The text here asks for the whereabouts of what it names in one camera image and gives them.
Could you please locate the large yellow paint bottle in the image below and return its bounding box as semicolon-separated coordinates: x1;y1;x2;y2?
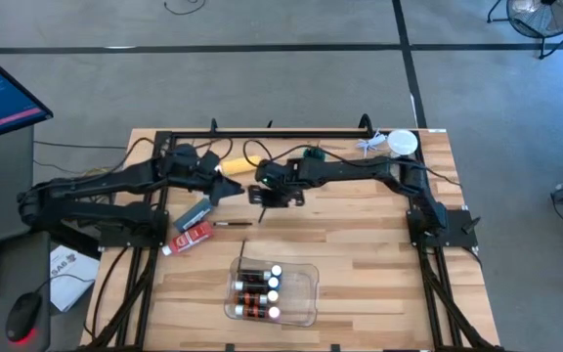
217;154;264;177

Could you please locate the grey computer desk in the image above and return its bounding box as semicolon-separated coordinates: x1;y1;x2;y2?
0;125;52;352

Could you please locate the large red paint bottle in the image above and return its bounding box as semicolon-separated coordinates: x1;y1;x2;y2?
161;220;214;257

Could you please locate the clear plastic bin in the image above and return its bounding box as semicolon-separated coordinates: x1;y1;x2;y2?
223;257;321;328

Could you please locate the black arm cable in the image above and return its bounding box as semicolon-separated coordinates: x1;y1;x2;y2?
31;137;235;195

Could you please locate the black computer mouse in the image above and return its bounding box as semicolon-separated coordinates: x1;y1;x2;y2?
5;291;43;343

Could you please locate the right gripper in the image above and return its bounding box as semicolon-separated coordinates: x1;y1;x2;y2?
247;159;307;209

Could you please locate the reddish brown paint bottle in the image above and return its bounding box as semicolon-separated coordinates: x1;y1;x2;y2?
233;291;269;305

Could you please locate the large dark teal paint bottle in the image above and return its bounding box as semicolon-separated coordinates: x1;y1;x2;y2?
172;197;214;234

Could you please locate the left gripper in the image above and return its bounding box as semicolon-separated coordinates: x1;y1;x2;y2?
166;144;246;207

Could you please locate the black aluminium table frame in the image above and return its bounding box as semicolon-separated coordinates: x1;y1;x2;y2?
80;114;505;352

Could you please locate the bronze paint bottle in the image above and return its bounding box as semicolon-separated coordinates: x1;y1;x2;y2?
237;268;273;283

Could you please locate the black floor fan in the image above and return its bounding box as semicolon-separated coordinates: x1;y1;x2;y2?
486;0;563;61

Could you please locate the orange paint bottle black label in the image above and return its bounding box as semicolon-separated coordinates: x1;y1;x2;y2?
234;305;271;319

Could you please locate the thin black desk cable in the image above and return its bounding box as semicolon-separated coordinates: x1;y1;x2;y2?
33;140;129;150

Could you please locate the black floor cable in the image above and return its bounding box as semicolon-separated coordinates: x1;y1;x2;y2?
163;0;208;17

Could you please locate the white mushroom-shaped stand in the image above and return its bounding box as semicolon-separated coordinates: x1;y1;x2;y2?
387;128;419;160

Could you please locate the dark brown paint bottle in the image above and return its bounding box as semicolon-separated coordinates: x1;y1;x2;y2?
233;280;271;293

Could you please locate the white paper booklet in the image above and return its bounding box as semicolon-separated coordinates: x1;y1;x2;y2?
49;243;101;313

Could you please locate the clear jar white lid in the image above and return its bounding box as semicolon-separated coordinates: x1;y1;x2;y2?
241;139;462;188

